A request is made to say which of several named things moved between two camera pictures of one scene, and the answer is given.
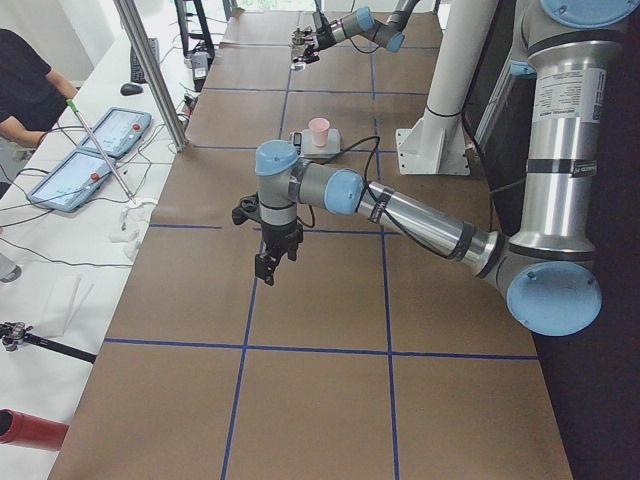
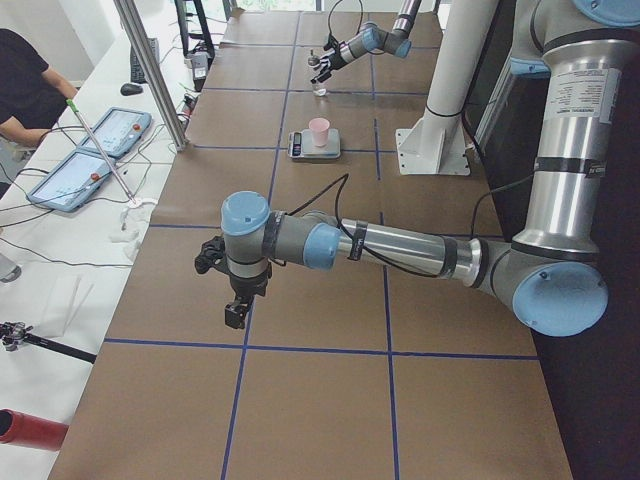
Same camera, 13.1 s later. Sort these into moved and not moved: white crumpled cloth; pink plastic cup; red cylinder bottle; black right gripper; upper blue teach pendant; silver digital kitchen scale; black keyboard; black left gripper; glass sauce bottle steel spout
Moved: black left gripper; black right gripper; glass sauce bottle steel spout
Not moved: pink plastic cup; red cylinder bottle; black keyboard; silver digital kitchen scale; upper blue teach pendant; white crumpled cloth
